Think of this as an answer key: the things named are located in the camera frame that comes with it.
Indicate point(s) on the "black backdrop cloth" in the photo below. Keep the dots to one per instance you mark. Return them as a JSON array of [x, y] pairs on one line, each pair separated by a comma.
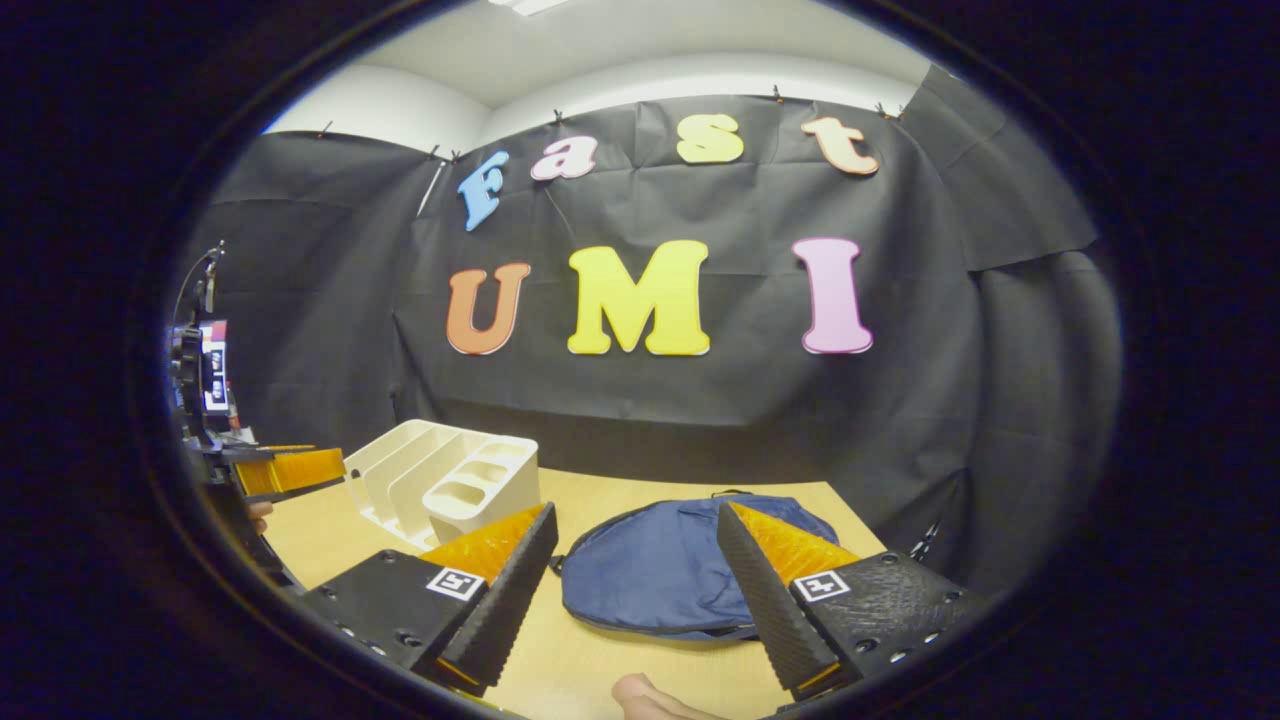
[[900, 400]]

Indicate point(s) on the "lit display screen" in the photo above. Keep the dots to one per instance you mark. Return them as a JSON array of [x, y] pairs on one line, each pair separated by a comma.
[[214, 365]]

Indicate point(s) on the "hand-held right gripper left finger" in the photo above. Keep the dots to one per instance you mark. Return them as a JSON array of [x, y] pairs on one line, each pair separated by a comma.
[[505, 600]]

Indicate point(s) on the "ceiling light panel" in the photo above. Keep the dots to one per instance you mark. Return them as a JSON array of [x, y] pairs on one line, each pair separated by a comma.
[[525, 5]]

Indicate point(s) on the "white plastic bookshelf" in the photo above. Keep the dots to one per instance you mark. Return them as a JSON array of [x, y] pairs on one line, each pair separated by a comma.
[[490, 495]]

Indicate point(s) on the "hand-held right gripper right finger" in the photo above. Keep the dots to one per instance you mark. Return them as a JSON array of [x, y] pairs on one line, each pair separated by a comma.
[[765, 600]]

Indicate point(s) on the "blue schoolbag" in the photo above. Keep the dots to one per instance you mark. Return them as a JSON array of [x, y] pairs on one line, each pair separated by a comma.
[[650, 570]]

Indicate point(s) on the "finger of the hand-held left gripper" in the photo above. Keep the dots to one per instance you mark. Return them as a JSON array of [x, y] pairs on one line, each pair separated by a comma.
[[290, 472], [285, 447]]

